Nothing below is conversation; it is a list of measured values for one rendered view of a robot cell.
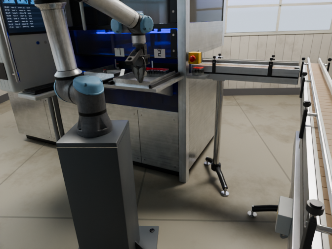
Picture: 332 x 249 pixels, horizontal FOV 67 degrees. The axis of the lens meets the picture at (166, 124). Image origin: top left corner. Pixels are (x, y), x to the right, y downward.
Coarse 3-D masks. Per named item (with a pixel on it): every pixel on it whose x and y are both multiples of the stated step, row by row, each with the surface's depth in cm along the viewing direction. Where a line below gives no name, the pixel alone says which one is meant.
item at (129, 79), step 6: (132, 72) 168; (174, 72) 168; (114, 78) 152; (120, 78) 157; (126, 78) 163; (132, 78) 165; (144, 78) 164; (150, 78) 164; (156, 78) 163; (162, 78) 153; (126, 84) 148; (132, 84) 146; (138, 84) 144; (144, 84) 142
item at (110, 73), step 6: (108, 66) 197; (138, 66) 189; (84, 72) 175; (90, 72) 172; (96, 72) 186; (102, 72) 189; (108, 72) 188; (114, 72) 187; (120, 72) 170; (126, 72) 177
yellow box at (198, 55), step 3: (192, 51) 167; (195, 51) 166; (198, 51) 166; (201, 51) 165; (189, 54) 163; (192, 54) 162; (195, 54) 161; (198, 54) 160; (201, 54) 165; (189, 57) 163; (198, 57) 161; (201, 57) 165; (189, 60) 164; (195, 60) 162; (198, 60) 162; (201, 60) 166; (189, 63) 165; (192, 63) 164; (195, 63) 163; (198, 63) 162
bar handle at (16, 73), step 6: (0, 6) 149; (0, 12) 149; (0, 18) 150; (6, 30) 154; (6, 36) 154; (6, 42) 156; (12, 54) 159; (12, 60) 160; (12, 66) 161; (18, 78) 165
